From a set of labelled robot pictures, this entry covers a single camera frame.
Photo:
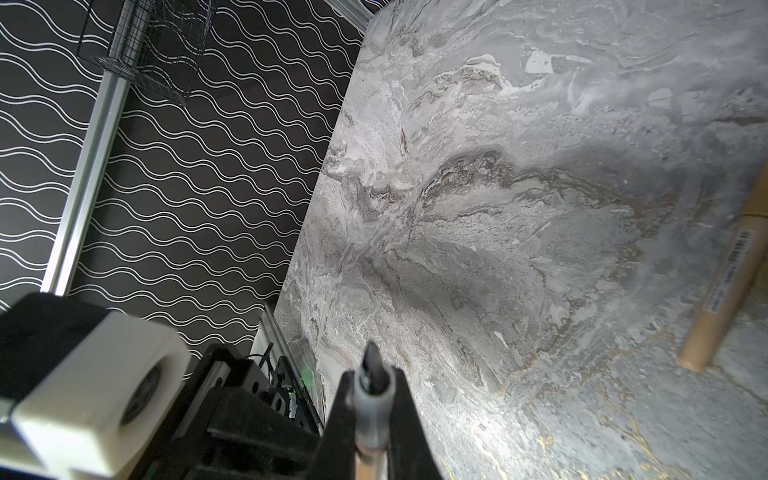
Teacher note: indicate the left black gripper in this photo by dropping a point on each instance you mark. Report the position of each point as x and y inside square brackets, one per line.
[237, 417]

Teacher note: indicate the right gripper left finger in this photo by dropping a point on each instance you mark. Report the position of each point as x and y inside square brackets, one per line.
[335, 455]

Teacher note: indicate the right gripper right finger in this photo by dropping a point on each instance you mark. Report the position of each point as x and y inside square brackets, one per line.
[409, 456]

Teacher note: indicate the orange pen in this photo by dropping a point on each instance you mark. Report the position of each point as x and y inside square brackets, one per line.
[374, 390]
[734, 276]

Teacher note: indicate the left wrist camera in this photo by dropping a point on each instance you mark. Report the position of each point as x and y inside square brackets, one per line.
[83, 389]

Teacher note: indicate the black wire basket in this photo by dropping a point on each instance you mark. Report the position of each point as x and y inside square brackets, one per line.
[157, 46]

